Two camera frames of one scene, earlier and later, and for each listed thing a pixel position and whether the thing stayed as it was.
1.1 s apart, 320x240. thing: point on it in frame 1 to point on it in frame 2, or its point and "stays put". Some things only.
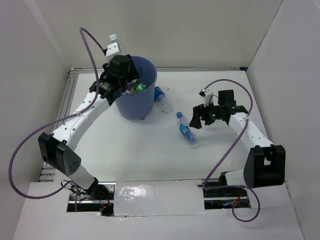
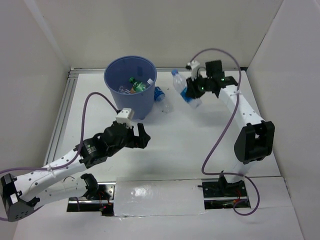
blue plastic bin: x=138 y=105 stays put
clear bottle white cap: x=113 y=38 to x=150 y=81
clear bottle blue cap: x=183 y=125 to x=180 y=83
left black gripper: x=133 y=73 to x=140 y=141
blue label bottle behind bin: x=159 y=97 stays put
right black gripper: x=199 y=111 to x=193 y=93
